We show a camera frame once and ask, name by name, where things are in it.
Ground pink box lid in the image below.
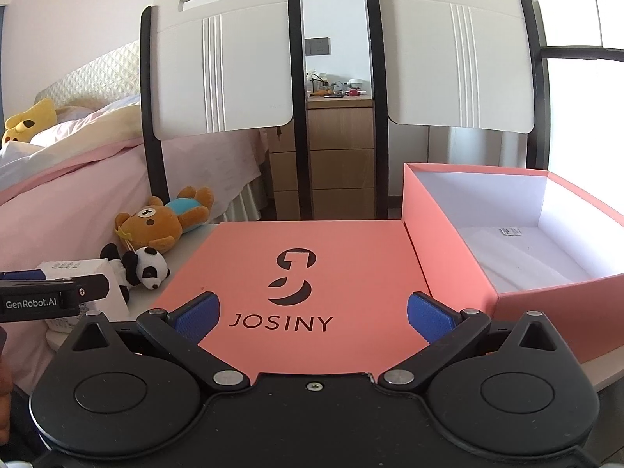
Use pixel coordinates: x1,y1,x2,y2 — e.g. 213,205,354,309
155,220,432,377

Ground white quilted headboard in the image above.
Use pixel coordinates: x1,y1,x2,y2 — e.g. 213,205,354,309
35,40,145,108

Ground wooden drawer cabinet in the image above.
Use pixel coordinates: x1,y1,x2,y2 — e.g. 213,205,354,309
269,92,377,222

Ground white pink duvet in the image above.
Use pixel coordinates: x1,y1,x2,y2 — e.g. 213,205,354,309
0,95,147,192

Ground white desk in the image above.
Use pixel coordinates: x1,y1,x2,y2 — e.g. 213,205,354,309
46,222,624,395

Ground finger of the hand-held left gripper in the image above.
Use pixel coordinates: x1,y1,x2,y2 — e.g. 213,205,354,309
0,268,111,303

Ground panda plush toy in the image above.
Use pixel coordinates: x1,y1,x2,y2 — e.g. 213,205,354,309
100,243,171,303

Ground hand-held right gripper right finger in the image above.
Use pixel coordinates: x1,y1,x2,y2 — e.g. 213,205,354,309
378,291,557,393

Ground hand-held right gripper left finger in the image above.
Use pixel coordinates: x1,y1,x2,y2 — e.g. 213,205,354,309
71,291,248,393

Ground pink cardboard box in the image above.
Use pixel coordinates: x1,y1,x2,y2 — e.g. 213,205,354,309
401,162,624,364

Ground white wrapping paper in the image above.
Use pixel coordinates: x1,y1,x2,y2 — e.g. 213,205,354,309
457,224,588,299

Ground white printed box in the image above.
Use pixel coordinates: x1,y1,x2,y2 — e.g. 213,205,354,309
35,258,131,337

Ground yellow plush toy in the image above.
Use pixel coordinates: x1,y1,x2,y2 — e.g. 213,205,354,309
1,97,59,146

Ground pink bed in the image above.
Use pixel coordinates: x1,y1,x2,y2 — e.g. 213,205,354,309
0,124,273,386

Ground brown teddy bear plush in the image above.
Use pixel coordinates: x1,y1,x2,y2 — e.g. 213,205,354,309
114,185,215,254

